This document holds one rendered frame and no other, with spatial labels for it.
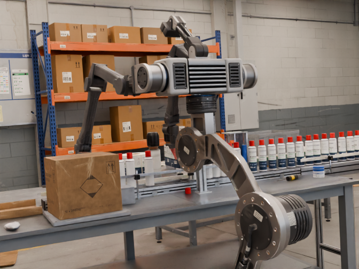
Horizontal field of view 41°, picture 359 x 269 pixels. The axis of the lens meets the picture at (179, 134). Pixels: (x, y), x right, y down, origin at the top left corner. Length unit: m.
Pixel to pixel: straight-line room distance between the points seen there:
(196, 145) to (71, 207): 0.65
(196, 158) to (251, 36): 7.18
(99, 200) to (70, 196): 0.14
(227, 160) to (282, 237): 0.39
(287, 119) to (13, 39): 5.31
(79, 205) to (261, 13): 7.54
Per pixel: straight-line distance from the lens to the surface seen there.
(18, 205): 2.75
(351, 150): 3.56
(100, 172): 2.24
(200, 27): 8.41
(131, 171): 2.70
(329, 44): 10.63
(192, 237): 4.28
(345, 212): 3.00
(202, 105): 2.05
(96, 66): 2.45
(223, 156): 1.88
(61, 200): 2.21
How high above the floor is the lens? 1.31
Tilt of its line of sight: 3 degrees down
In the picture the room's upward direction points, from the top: 4 degrees counter-clockwise
